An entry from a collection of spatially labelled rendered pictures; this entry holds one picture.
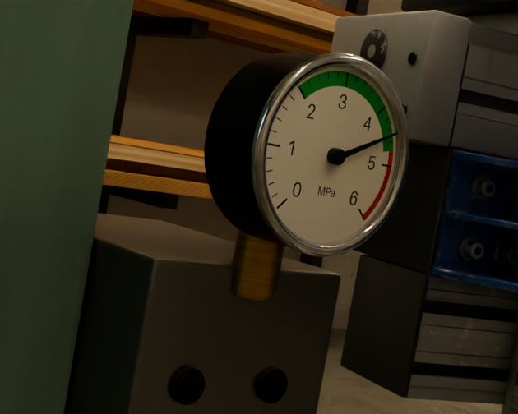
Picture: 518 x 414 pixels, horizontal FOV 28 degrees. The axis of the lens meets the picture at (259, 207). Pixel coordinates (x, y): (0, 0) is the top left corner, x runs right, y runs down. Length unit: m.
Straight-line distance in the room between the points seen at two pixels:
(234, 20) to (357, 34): 2.19
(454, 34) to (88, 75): 0.43
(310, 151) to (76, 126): 0.08
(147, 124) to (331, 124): 3.12
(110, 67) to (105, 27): 0.01
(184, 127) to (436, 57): 2.82
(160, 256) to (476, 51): 0.45
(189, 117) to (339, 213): 3.21
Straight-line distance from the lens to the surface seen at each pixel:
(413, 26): 0.74
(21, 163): 0.33
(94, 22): 0.34
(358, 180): 0.33
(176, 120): 3.49
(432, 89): 0.72
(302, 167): 0.31
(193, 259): 0.33
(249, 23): 3.01
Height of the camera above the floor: 0.66
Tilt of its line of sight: 3 degrees down
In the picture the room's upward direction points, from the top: 10 degrees clockwise
